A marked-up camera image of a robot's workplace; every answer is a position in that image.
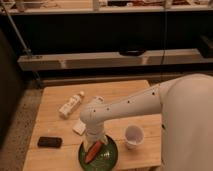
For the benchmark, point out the wooden shelf rack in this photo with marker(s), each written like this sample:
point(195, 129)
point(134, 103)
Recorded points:
point(84, 43)

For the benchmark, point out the white plastic bottle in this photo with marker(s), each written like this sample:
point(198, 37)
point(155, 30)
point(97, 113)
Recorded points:
point(71, 105)

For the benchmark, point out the black bowl on shelf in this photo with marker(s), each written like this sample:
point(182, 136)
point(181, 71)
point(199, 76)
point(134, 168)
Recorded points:
point(131, 52)

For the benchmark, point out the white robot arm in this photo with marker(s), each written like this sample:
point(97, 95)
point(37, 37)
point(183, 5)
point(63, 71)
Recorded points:
point(185, 105)

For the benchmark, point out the small white box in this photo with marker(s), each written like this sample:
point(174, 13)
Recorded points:
point(79, 127)

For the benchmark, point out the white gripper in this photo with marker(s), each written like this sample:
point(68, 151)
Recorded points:
point(91, 138)

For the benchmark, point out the black rectangular case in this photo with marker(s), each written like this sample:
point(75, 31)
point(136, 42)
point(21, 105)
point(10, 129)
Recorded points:
point(52, 142)

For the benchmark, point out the green round plate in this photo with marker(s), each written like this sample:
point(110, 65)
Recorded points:
point(105, 160)

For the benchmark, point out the metal diagonal pole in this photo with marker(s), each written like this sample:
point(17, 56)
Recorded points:
point(26, 49)

